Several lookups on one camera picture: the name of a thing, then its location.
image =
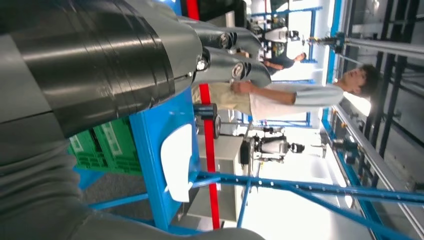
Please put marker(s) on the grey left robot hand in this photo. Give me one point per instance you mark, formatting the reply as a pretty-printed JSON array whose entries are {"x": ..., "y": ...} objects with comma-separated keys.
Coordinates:
[{"x": 99, "y": 56}]

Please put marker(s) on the blue metal shelf rack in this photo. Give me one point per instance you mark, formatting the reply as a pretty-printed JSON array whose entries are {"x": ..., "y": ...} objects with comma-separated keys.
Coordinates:
[{"x": 152, "y": 149}]

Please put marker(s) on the green plastic crate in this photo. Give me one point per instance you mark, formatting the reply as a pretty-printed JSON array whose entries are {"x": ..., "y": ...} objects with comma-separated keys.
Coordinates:
[
  {"x": 82, "y": 152},
  {"x": 116, "y": 149}
]

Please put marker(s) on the red barrier belt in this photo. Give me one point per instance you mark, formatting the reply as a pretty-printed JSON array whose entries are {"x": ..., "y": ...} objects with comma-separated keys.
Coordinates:
[{"x": 210, "y": 159}]

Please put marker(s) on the white cabinet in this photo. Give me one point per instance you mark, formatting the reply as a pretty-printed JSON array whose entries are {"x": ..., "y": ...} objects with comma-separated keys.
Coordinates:
[{"x": 225, "y": 165}]

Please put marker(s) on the white humanoid robot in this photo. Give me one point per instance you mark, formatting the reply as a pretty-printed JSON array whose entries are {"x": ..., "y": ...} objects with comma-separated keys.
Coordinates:
[
  {"x": 275, "y": 147},
  {"x": 278, "y": 34}
]

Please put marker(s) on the person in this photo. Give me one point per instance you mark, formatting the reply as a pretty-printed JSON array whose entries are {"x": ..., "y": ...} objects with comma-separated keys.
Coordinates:
[
  {"x": 281, "y": 99},
  {"x": 281, "y": 63}
]

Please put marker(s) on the chrome barrier post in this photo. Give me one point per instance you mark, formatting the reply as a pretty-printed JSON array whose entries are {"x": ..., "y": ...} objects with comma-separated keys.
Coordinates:
[{"x": 205, "y": 111}]

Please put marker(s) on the blue overhead gantry rail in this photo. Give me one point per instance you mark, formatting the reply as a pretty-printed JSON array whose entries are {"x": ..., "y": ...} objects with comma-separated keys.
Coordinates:
[{"x": 331, "y": 49}]

